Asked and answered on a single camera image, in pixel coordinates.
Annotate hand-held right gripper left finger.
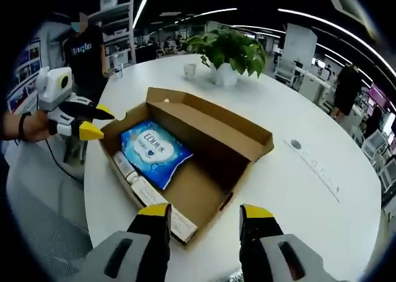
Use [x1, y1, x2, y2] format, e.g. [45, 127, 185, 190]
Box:
[79, 202, 173, 282]

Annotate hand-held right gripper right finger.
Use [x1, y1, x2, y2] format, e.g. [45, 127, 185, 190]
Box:
[238, 203, 324, 282]

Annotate blue wet wipes pack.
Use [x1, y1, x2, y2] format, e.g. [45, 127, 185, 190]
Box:
[119, 119, 194, 191]

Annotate brown cardboard shoe box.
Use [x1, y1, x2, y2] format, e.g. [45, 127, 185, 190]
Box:
[98, 87, 275, 254]

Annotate person's left hand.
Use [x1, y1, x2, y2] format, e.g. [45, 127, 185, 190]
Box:
[24, 109, 63, 142]

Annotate white carton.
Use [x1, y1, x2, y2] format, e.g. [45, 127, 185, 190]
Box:
[131, 182, 199, 244]

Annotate white tube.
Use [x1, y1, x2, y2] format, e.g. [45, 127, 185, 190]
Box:
[112, 151, 140, 184]

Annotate black wristband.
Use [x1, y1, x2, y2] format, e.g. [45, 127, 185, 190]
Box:
[17, 111, 32, 140]

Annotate small clear cup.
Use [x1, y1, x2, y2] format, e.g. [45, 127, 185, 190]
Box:
[183, 63, 197, 80]

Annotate potted green plant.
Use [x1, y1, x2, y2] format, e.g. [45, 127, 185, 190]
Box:
[186, 29, 267, 86]

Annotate white office chair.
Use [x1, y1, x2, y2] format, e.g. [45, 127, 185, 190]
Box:
[275, 59, 296, 82]

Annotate purple screen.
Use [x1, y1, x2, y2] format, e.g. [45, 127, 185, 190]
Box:
[368, 83, 391, 107]

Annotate white pillar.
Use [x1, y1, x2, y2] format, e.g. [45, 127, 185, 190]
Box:
[284, 23, 318, 67]

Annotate long ceiling light strip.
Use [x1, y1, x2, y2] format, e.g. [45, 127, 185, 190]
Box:
[277, 7, 396, 76]

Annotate ceiling air vent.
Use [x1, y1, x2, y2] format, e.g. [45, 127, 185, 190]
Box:
[322, 0, 372, 22]

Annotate wall poster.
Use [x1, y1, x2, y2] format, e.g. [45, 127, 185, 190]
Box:
[6, 40, 43, 113]

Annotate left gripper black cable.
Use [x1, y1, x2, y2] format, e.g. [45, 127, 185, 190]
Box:
[45, 138, 85, 184]

